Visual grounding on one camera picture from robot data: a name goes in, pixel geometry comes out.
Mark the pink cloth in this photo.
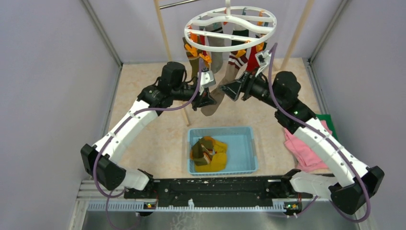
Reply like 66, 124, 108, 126
283, 128, 328, 173

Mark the orange clothes peg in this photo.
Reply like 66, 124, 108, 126
184, 43, 198, 58

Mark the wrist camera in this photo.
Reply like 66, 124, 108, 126
255, 50, 271, 68
199, 70, 216, 92

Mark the dark green sock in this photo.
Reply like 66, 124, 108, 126
231, 30, 244, 46

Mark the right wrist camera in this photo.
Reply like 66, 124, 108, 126
255, 50, 271, 68

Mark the wooden clothes rack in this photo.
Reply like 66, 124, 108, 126
153, 0, 315, 127

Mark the white round sock hanger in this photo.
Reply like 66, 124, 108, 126
183, 0, 279, 52

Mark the olive striped sock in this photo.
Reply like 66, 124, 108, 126
190, 136, 215, 166

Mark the red striped sock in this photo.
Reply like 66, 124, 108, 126
227, 52, 248, 73

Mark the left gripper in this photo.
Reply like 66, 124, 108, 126
171, 83, 216, 111

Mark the green cloth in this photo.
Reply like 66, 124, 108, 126
316, 114, 338, 140

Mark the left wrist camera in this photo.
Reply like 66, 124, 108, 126
199, 70, 216, 92

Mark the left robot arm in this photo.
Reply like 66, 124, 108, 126
80, 61, 216, 198

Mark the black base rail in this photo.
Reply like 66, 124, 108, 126
124, 176, 312, 208

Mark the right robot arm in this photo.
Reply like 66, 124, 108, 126
220, 71, 384, 215

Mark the light blue plastic basket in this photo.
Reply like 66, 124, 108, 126
186, 126, 259, 177

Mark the yellow sock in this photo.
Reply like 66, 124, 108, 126
193, 139, 228, 173

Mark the brown grey sock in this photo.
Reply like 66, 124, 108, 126
200, 28, 242, 117

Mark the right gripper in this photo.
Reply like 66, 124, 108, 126
219, 67, 284, 110

